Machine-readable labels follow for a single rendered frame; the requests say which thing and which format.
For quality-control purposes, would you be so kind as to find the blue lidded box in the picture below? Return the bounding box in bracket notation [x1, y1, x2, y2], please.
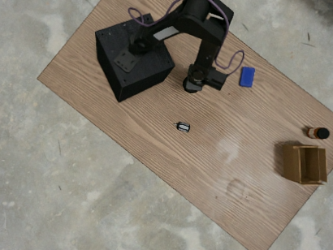
[240, 67, 255, 88]

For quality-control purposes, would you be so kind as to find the small jar with black lid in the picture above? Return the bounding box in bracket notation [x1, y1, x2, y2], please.
[306, 127, 330, 140]

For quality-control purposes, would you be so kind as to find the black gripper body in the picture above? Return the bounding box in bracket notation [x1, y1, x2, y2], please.
[186, 64, 203, 91]

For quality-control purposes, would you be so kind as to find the small open brown cardboard box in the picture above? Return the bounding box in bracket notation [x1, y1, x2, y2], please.
[283, 145, 328, 185]

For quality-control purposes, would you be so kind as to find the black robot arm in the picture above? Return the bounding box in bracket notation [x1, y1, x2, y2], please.
[114, 0, 234, 91]

